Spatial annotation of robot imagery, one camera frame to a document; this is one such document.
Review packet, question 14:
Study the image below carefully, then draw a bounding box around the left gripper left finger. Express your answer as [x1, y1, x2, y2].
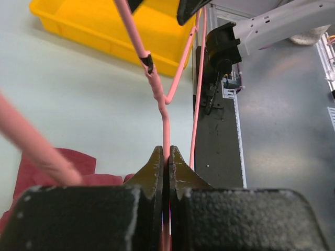
[1, 146, 164, 250]

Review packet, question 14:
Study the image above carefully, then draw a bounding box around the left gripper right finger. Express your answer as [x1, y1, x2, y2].
[169, 146, 329, 250]

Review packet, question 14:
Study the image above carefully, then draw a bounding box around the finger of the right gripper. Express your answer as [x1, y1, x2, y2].
[127, 0, 143, 13]
[177, 0, 211, 26]

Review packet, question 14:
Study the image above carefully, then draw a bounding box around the red tank top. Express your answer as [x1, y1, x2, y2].
[0, 147, 137, 231]

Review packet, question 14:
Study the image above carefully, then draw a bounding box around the pink wire hanger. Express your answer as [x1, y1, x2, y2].
[0, 0, 207, 251]

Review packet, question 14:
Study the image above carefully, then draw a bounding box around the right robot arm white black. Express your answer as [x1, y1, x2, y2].
[206, 1, 334, 74]

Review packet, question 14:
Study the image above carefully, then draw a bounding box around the yellow plastic tray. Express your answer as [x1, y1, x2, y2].
[29, 0, 196, 77]

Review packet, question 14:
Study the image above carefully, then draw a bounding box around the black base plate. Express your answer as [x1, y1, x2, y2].
[194, 56, 238, 188]

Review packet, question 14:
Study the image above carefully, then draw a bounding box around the white cable duct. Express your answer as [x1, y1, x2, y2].
[222, 77, 247, 189]

